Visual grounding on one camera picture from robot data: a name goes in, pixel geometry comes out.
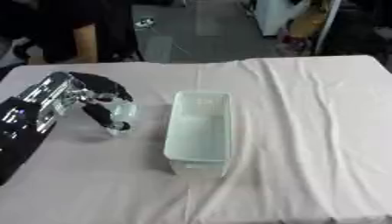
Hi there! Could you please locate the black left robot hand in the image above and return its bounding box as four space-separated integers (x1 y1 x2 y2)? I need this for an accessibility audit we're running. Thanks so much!
67 71 137 131

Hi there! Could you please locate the clear plastic cup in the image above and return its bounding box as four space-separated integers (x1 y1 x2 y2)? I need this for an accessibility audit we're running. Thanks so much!
104 100 140 137

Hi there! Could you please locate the clear plastic storage box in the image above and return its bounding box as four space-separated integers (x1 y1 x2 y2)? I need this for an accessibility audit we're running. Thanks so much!
162 90 235 179

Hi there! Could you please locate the tan cardboard box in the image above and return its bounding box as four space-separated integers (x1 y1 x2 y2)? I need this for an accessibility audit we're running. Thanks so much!
288 3 331 43

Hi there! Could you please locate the person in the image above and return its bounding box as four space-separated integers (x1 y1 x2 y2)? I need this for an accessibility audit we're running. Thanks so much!
0 0 146 66

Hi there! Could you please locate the white cabinet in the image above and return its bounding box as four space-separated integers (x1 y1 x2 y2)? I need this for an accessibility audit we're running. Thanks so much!
252 0 312 38

